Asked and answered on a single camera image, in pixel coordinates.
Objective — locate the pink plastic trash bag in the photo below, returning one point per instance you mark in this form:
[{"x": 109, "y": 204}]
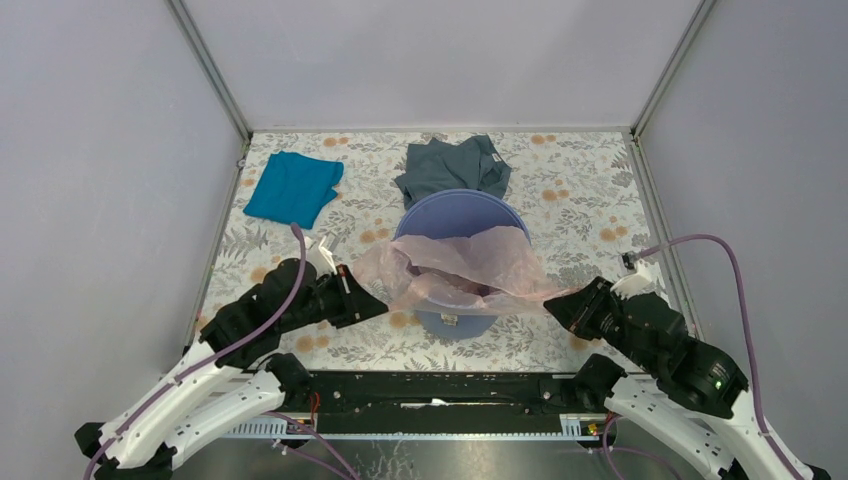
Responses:
[{"x": 494, "y": 272}]

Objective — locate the white slotted cable duct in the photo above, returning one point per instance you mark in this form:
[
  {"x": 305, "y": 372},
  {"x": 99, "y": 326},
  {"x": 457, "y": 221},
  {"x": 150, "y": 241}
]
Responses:
[{"x": 463, "y": 426}]

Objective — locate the blue plastic trash bin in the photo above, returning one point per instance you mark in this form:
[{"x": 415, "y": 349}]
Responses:
[{"x": 457, "y": 213}]

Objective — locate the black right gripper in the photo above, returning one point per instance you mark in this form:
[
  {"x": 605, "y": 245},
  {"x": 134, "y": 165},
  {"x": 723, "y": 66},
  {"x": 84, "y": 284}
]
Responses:
[{"x": 574, "y": 310}]

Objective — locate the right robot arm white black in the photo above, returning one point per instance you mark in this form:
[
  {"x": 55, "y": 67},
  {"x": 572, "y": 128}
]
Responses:
[{"x": 709, "y": 417}]

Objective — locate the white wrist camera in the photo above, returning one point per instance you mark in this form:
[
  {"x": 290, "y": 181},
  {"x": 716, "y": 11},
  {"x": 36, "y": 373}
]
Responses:
[
  {"x": 638, "y": 277},
  {"x": 320, "y": 253}
]

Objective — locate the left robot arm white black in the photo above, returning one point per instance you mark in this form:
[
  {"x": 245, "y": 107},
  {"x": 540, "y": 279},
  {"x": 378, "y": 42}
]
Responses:
[{"x": 141, "y": 444}]

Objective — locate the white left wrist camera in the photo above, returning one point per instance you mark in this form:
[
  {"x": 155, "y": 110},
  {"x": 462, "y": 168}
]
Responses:
[{"x": 320, "y": 253}]

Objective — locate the floral tablecloth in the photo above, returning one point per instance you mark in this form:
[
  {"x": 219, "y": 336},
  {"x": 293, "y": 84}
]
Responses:
[{"x": 575, "y": 192}]

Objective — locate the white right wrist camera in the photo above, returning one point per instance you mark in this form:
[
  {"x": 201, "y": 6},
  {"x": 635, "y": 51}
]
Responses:
[{"x": 638, "y": 277}]

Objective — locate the grey-blue shirt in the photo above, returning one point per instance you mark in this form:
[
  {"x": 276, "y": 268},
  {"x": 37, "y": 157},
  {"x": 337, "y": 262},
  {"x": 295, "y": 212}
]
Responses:
[{"x": 437, "y": 166}]

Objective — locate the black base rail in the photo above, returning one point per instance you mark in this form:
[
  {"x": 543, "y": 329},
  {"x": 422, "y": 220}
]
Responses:
[{"x": 389, "y": 394}]

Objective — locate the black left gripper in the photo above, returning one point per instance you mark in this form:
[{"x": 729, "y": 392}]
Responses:
[{"x": 359, "y": 303}]

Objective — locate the teal cloth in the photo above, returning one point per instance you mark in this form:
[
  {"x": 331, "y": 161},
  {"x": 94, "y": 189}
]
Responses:
[{"x": 293, "y": 189}]

